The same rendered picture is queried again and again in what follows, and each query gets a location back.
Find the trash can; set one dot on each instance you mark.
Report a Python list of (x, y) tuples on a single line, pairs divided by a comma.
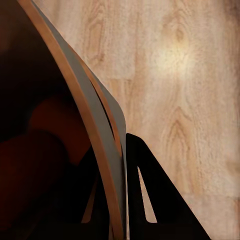
[(36, 61)]

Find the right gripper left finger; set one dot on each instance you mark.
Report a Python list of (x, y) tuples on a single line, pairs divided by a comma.
[(62, 220)]

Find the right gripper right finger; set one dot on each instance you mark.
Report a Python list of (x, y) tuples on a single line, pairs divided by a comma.
[(175, 220)]

